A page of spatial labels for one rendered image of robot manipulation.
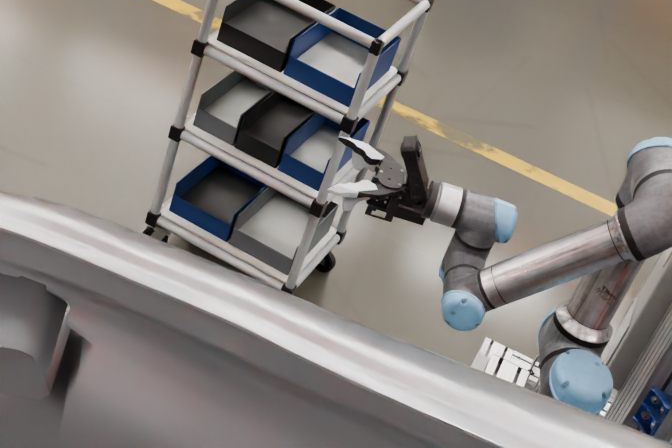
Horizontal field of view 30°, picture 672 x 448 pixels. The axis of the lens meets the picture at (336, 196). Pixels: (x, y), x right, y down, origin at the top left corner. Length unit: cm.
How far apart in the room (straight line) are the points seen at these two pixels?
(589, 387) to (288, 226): 171
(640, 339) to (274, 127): 138
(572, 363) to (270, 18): 161
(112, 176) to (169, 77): 72
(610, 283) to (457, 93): 306
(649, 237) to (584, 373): 34
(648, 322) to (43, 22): 292
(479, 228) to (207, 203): 171
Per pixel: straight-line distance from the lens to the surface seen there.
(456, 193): 228
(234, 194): 394
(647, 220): 215
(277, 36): 352
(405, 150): 221
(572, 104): 566
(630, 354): 279
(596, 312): 241
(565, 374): 235
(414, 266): 424
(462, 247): 232
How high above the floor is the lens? 244
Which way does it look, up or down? 33 degrees down
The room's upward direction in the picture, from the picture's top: 20 degrees clockwise
